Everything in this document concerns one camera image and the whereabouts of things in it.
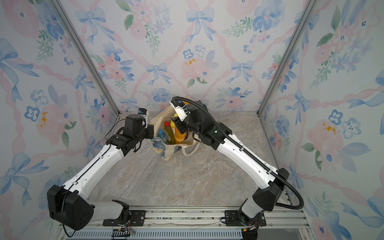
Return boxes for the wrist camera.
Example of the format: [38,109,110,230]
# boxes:
[170,100,188,122]
[123,108,148,138]

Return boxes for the orange bottle yellow cap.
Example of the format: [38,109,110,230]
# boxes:
[170,120,187,144]

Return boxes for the aluminium corner post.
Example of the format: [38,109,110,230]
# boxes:
[257,0,319,118]
[48,1,120,115]

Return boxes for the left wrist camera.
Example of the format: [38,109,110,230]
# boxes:
[123,108,148,138]

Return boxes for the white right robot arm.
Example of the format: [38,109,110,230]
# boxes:
[170,100,288,226]

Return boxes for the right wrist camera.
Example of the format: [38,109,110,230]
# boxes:
[170,100,188,122]

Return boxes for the cream canvas shopping bag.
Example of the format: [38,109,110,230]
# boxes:
[150,106,200,161]

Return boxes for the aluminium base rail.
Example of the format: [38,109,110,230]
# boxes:
[53,207,315,240]

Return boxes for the aluminium corner post right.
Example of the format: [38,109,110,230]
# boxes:
[257,0,319,118]

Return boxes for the small blue bottle front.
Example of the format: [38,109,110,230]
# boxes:
[157,129,167,144]

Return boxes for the green soap bottle red cap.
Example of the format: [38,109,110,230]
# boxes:
[164,121,176,145]

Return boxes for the aluminium corner post left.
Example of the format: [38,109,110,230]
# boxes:
[48,1,120,115]

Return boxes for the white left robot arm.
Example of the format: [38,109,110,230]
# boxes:
[47,125,154,231]

